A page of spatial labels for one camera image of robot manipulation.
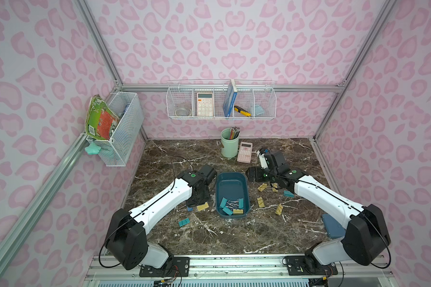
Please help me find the small teal binder clip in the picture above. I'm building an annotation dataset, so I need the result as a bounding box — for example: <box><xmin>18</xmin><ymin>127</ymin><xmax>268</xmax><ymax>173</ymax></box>
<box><xmin>283</xmin><ymin>190</ymin><xmax>295</xmax><ymax>198</ymax></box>

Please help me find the teal plastic storage box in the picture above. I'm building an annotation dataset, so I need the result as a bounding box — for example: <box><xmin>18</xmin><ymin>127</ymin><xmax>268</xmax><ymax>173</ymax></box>
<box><xmin>215</xmin><ymin>172</ymin><xmax>250</xmax><ymax>220</ymax></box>

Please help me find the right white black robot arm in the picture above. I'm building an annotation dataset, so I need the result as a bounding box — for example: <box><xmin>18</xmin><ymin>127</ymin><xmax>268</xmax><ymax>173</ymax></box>
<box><xmin>248</xmin><ymin>148</ymin><xmax>391</xmax><ymax>274</ymax></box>

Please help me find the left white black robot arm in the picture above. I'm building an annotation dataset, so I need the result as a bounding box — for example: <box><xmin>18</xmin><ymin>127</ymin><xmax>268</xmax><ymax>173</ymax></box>
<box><xmin>103</xmin><ymin>165</ymin><xmax>217</xmax><ymax>270</ymax></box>

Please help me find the yellow binder clip in box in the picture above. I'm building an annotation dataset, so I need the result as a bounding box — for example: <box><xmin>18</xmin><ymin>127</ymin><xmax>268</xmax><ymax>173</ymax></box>
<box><xmin>233</xmin><ymin>209</ymin><xmax>244</xmax><ymax>215</ymax></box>

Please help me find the blue box lid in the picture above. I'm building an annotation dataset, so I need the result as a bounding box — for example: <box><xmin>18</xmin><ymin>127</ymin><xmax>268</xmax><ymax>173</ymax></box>
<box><xmin>322</xmin><ymin>214</ymin><xmax>346</xmax><ymax>239</ymax></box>

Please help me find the pink calculator on table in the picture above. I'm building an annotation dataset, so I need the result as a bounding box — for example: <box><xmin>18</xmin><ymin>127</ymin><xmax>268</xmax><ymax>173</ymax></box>
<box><xmin>237</xmin><ymin>142</ymin><xmax>253</xmax><ymax>164</ymax></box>

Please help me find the mint green pen cup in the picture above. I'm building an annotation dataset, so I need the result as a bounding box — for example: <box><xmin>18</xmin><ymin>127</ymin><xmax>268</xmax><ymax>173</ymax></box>
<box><xmin>221</xmin><ymin>128</ymin><xmax>239</xmax><ymax>159</ymax></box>

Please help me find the light blue item in shelf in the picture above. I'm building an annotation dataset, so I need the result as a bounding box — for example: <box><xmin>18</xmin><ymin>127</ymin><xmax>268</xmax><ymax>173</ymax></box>
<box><xmin>251</xmin><ymin>105</ymin><xmax>265</xmax><ymax>117</ymax></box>

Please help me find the yellow black utility knife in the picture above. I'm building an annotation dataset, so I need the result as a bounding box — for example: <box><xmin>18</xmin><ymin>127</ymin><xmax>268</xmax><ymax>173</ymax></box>
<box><xmin>234</xmin><ymin>105</ymin><xmax>251</xmax><ymax>117</ymax></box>

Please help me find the clear tape roll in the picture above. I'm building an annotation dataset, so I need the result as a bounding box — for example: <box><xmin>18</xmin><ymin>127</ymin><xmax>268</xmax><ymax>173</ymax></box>
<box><xmin>175</xmin><ymin>106</ymin><xmax>192</xmax><ymax>117</ymax></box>

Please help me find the blue book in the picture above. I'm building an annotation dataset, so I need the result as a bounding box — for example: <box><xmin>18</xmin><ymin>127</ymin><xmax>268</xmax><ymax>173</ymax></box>
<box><xmin>223</xmin><ymin>79</ymin><xmax>238</xmax><ymax>118</ymax></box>

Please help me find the white orange calculator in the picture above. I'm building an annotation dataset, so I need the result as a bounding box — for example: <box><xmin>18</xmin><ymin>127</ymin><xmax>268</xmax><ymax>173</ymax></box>
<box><xmin>196</xmin><ymin>92</ymin><xmax>214</xmax><ymax>117</ymax></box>

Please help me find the white mesh side basket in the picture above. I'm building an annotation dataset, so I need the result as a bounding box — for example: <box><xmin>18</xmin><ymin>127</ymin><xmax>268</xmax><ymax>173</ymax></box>
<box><xmin>85</xmin><ymin>92</ymin><xmax>144</xmax><ymax>167</ymax></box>

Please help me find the green red booklet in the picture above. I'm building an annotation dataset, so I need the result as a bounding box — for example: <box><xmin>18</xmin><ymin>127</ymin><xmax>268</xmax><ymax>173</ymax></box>
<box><xmin>85</xmin><ymin>94</ymin><xmax>120</xmax><ymax>141</ymax></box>

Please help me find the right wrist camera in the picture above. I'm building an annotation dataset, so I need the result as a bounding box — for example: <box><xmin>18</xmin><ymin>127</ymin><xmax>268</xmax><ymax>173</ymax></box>
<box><xmin>257</xmin><ymin>148</ymin><xmax>271</xmax><ymax>169</ymax></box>

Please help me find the white wire wall shelf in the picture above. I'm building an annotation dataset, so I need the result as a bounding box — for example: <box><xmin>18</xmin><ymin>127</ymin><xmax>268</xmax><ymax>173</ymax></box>
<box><xmin>166</xmin><ymin>80</ymin><xmax>277</xmax><ymax>120</ymax></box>

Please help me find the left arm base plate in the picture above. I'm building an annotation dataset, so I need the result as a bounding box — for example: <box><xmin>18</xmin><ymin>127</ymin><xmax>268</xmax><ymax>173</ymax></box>
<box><xmin>140</xmin><ymin>257</ymin><xmax>190</xmax><ymax>277</ymax></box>

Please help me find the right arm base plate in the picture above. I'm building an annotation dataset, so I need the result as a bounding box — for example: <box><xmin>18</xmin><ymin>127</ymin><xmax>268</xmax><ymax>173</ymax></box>
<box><xmin>281</xmin><ymin>255</ymin><xmax>339</xmax><ymax>277</ymax></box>

